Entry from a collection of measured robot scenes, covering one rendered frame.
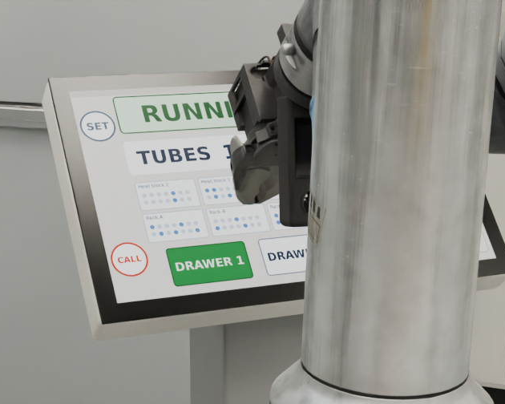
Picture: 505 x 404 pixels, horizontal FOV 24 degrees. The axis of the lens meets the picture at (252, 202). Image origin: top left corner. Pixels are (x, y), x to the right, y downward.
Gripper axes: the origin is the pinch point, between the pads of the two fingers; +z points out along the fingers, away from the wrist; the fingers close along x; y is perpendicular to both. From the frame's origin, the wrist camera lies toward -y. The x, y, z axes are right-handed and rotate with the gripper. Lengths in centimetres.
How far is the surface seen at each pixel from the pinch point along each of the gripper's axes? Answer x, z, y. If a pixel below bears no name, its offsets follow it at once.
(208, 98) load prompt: -5.3, 14.8, 21.9
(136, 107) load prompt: 3.8, 14.8, 21.3
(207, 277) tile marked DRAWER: 0.8, 14.8, -1.2
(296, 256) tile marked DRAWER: -10.3, 14.8, 0.1
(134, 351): -22, 120, 30
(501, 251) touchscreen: -37.3, 14.8, -2.1
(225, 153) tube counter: -5.5, 14.8, 14.2
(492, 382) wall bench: -148, 188, 30
